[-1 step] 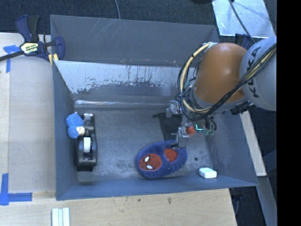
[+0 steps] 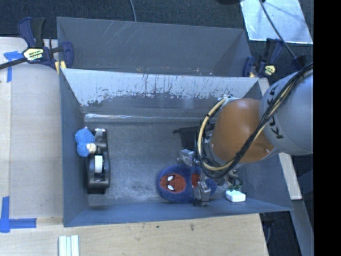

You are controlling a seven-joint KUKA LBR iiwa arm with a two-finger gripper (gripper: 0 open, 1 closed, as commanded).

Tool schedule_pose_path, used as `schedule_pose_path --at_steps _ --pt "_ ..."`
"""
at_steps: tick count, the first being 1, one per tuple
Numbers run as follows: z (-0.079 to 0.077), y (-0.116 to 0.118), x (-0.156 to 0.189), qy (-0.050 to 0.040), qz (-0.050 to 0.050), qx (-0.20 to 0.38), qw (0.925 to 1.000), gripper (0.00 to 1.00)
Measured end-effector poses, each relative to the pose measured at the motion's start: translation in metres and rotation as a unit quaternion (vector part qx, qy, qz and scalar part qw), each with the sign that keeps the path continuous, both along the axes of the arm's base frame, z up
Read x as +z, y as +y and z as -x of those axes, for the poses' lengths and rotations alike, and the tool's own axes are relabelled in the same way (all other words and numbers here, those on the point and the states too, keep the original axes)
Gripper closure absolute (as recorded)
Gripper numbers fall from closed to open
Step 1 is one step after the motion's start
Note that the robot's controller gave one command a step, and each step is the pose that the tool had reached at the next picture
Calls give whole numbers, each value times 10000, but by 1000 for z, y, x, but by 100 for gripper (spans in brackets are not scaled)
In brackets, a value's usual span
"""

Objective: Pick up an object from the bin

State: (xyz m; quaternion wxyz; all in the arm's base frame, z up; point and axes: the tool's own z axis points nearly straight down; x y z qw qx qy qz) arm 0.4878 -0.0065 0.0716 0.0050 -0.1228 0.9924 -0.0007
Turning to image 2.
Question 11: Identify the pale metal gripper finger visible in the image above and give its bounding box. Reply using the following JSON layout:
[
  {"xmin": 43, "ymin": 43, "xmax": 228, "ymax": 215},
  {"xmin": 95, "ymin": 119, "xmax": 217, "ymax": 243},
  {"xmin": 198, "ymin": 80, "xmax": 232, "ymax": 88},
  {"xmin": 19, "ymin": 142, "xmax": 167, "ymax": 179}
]
[
  {"xmin": 178, "ymin": 148, "xmax": 196, "ymax": 167},
  {"xmin": 195, "ymin": 181, "xmax": 212, "ymax": 206}
]

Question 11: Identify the pale wood board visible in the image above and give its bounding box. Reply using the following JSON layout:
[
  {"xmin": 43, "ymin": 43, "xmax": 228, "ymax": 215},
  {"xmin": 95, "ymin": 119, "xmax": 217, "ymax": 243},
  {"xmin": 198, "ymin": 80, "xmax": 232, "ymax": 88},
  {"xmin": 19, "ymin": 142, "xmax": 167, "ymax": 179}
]
[{"xmin": 9, "ymin": 62, "xmax": 64, "ymax": 220}]

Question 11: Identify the grey metal bin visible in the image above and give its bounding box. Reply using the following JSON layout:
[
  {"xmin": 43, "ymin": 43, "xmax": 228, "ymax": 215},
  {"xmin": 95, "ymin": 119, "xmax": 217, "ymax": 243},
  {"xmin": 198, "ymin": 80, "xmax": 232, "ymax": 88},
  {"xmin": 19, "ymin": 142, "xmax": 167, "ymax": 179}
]
[{"xmin": 56, "ymin": 16, "xmax": 294, "ymax": 228}]

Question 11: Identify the blue knitted toy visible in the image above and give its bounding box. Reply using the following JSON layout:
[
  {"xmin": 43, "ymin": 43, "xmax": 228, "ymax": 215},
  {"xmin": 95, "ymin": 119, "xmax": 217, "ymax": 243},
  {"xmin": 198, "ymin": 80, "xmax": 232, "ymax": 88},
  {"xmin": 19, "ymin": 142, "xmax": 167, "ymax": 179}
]
[{"xmin": 74, "ymin": 126, "xmax": 98, "ymax": 158}]

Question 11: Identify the black tape dispenser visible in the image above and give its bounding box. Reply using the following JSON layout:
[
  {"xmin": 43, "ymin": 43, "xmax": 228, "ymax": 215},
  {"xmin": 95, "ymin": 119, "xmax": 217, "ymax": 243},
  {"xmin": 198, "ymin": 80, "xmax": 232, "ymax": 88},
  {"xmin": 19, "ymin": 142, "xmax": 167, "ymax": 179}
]
[{"xmin": 85, "ymin": 127, "xmax": 111, "ymax": 195}]

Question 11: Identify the blue plush with red mask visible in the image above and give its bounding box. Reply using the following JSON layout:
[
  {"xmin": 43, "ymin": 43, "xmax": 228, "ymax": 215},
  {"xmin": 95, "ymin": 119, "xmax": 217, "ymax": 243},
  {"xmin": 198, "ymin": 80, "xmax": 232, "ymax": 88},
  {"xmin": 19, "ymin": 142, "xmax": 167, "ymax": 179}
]
[{"xmin": 155, "ymin": 164, "xmax": 218, "ymax": 205}]

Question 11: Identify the white rectangular block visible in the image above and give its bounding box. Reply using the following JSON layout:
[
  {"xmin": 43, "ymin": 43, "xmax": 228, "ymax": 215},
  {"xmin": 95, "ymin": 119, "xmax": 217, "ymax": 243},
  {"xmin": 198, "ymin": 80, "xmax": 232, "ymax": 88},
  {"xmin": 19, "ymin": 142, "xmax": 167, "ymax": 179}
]
[{"xmin": 225, "ymin": 189, "xmax": 247, "ymax": 203}]

